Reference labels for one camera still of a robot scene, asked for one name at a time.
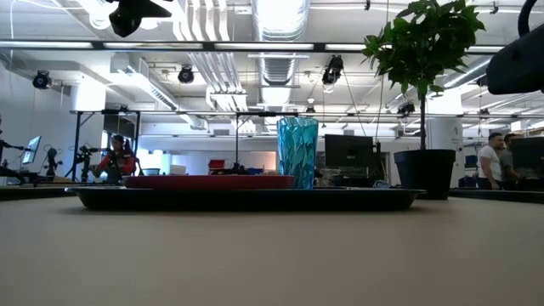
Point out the small lit monitor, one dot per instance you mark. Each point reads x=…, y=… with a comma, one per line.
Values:
x=32, y=149

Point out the large black monitor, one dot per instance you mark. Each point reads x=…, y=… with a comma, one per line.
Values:
x=348, y=151

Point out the red round plate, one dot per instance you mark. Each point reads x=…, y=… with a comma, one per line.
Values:
x=204, y=182

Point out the blue faceted plastic cup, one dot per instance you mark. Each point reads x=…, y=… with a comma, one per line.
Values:
x=297, y=153

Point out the black background robot arm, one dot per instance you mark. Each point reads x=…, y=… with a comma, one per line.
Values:
x=52, y=161
x=85, y=161

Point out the dark green serving tray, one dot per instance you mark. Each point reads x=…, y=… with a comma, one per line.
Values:
x=255, y=200

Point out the green leafy plant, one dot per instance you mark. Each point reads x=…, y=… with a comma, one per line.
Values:
x=425, y=42

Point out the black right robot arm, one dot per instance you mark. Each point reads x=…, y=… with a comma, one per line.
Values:
x=518, y=64

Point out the silver ventilation duct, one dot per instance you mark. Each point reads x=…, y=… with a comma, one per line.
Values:
x=280, y=21

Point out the black plant pot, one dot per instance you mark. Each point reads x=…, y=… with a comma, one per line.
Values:
x=425, y=170

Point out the black ceiling spotlight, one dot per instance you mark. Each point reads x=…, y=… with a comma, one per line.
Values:
x=42, y=80
x=332, y=70
x=185, y=75
x=406, y=108

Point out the black beam with light strips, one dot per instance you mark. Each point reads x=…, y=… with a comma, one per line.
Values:
x=208, y=46

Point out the standing person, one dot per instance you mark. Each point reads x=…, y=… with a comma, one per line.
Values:
x=508, y=163
x=489, y=163

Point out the red bin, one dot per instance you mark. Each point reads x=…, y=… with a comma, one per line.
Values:
x=217, y=163

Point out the seated person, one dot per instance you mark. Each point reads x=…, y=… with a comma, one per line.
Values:
x=117, y=163

